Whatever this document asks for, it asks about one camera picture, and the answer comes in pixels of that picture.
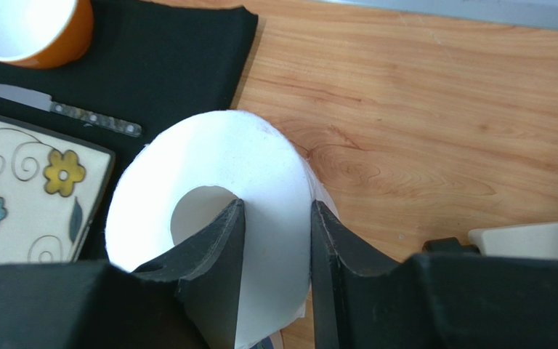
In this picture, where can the white and orange bowl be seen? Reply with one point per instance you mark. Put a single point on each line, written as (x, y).
(44, 34)

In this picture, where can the plain white paper roll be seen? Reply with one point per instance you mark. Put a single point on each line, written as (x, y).
(180, 181)

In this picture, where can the floral square plate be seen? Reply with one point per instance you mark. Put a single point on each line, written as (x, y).
(50, 187)

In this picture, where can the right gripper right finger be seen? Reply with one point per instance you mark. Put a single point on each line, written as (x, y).
(346, 275)

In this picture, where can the black fabric placemat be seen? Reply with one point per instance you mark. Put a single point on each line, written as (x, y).
(148, 63)

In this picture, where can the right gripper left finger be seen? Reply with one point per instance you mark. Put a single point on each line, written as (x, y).
(200, 280)

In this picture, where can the knife with dark handle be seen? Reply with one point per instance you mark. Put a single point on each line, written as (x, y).
(43, 101)

